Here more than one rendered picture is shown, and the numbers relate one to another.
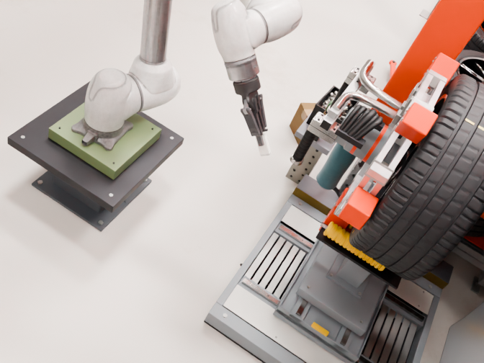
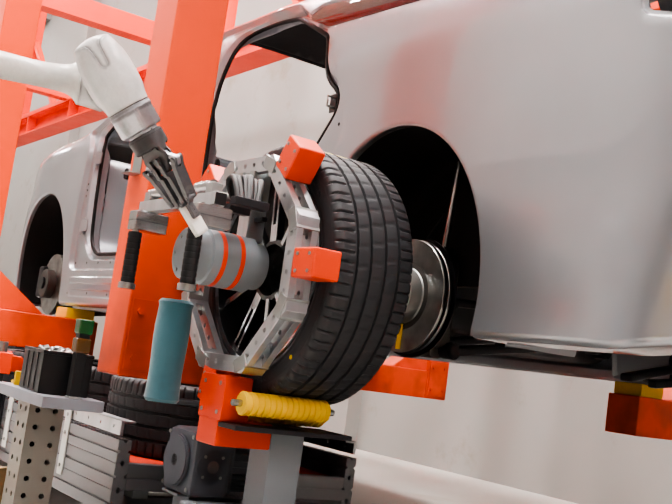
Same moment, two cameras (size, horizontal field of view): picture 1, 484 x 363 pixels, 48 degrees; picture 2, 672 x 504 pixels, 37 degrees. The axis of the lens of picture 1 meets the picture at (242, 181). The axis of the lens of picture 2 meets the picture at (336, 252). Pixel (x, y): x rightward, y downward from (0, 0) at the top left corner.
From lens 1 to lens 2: 1.86 m
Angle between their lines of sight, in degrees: 66
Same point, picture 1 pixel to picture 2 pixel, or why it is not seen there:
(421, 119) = (310, 144)
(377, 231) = (347, 282)
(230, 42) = (130, 74)
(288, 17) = not seen: hidden behind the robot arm
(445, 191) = (373, 202)
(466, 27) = (193, 156)
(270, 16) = not seen: hidden behind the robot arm
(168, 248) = not seen: outside the picture
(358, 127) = (252, 188)
